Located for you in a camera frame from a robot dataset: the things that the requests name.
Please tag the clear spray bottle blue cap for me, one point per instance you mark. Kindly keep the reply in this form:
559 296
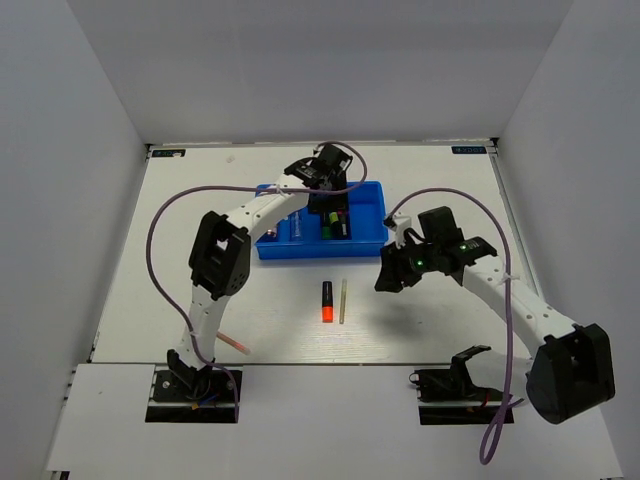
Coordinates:
296 226

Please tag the left corner label sticker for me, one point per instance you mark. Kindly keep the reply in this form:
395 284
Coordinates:
168 153

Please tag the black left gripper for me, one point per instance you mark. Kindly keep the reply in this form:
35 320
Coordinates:
339 203

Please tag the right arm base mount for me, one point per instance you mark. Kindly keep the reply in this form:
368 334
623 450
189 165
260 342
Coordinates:
441 403

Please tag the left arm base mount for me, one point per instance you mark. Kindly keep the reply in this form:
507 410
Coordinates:
172 402

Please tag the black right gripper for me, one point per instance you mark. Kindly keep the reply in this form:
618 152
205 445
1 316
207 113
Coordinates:
393 270

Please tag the right corner label sticker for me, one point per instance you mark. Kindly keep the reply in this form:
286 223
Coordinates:
468 150

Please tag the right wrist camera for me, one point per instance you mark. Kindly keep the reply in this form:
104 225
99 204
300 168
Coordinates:
398 224

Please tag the corner label sticker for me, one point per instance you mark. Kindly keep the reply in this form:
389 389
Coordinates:
468 150
168 153

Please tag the blue compartment tray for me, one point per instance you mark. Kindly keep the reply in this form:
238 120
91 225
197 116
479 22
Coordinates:
367 235

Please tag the pink highlighter black body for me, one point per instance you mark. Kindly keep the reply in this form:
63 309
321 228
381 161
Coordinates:
343 217

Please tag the orange highlighter black body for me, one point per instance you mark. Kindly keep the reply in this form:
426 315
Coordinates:
327 304

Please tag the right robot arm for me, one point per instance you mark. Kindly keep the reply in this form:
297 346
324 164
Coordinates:
569 367

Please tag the slim pink highlighter pen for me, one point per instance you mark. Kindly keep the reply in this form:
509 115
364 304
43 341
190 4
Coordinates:
233 343

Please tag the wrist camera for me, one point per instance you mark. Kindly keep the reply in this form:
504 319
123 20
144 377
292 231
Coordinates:
343 161
398 224

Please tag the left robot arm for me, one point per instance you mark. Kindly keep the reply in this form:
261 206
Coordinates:
220 259

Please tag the green highlighter black body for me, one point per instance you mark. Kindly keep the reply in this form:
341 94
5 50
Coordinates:
325 228

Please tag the yellow highlighter black body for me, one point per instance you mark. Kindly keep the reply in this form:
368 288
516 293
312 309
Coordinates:
335 225

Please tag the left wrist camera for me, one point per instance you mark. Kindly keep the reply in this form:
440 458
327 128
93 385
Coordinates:
343 161

